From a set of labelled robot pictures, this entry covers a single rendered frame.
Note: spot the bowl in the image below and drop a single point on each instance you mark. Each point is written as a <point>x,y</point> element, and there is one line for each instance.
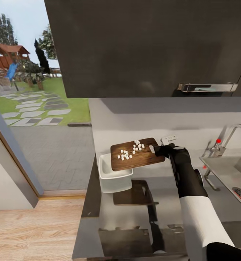
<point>106,171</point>

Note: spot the cabinet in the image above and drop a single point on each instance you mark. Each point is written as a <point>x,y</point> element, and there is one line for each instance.
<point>147,48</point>

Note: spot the drop in sink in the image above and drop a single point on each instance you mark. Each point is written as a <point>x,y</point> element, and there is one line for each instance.
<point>226,168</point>

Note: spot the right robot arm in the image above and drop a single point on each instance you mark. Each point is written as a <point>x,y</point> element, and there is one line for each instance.
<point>205,236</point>

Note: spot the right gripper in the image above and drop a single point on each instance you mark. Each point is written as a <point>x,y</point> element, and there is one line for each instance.
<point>160,150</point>

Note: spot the fixed window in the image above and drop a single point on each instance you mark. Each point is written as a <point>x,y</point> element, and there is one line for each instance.
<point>48,136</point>

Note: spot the cutting board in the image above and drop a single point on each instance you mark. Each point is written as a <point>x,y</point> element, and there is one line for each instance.
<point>142,156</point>

